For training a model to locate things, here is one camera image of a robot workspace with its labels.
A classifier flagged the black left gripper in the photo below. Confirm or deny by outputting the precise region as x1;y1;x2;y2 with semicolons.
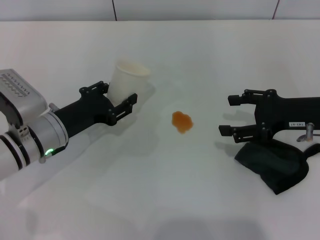
53;80;139;140

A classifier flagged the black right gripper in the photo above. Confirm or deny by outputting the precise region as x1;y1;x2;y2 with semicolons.
218;88;320;144

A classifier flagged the white paper cup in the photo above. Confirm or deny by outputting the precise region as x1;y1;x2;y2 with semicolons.
107;57;151;106

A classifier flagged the dark blue rag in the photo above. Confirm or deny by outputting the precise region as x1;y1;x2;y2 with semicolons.
234;138;320;196

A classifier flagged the brown water stain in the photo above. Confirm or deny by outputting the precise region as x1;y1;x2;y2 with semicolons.
171;111;195;135

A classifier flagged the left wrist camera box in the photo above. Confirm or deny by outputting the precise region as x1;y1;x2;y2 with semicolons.
0;68;49;131

